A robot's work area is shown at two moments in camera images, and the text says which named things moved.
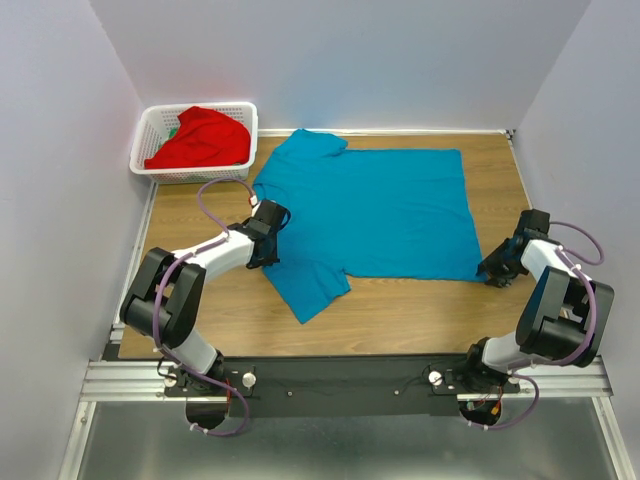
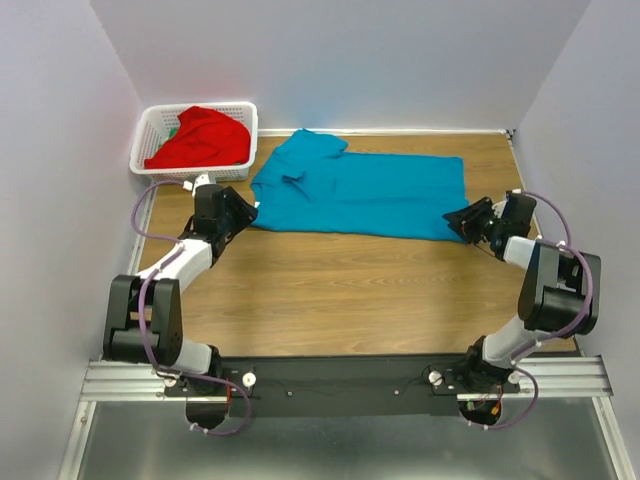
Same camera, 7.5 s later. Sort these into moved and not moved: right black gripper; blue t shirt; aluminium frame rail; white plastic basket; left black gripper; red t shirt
Moved: blue t shirt; left black gripper; right black gripper
Not moved: red t shirt; aluminium frame rail; white plastic basket
